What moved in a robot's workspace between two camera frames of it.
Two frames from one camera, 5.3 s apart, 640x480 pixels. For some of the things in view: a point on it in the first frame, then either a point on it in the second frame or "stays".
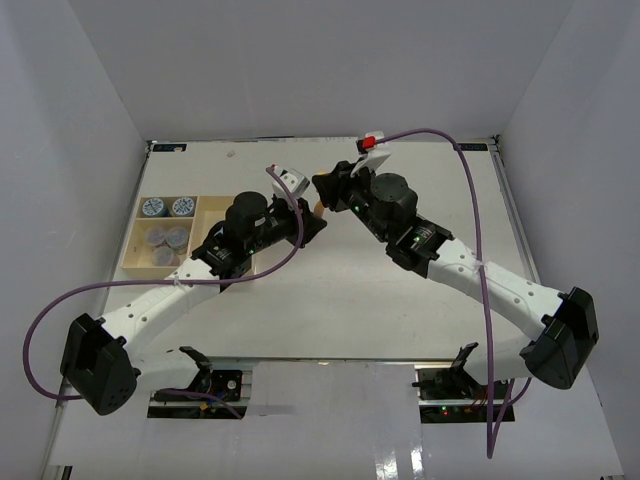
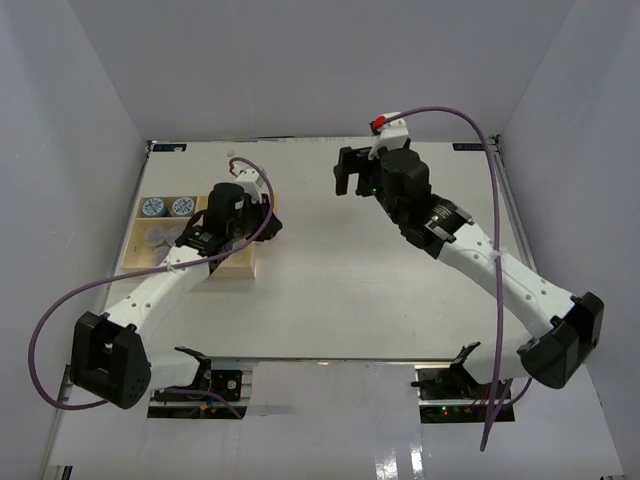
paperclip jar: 155,235 stays
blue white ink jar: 182,206 stays
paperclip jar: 163,256 stays
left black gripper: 311,225 -> 262,210
